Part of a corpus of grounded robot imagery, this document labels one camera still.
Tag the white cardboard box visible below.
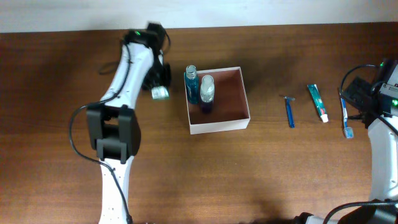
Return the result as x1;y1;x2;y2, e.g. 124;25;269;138
186;67;251;134

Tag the clear hand sanitizer bottle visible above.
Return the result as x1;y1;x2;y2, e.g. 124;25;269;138
200;75;215;113

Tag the blue white toothbrush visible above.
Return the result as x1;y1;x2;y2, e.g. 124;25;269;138
340;98;354;139

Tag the blue disposable razor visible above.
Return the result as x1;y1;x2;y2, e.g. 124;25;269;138
284;96;295;128

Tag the green toothpaste tube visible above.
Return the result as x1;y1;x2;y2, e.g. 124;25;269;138
307;84;328;123

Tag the blue mouthwash bottle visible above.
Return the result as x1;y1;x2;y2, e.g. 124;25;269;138
184;65;199;105

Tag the green white soap box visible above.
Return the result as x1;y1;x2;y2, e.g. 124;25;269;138
151;86;169;100

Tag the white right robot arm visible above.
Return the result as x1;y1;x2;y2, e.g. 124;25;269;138
292;59;397;224

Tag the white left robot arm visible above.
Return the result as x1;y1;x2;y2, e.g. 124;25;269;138
86;22;172;223

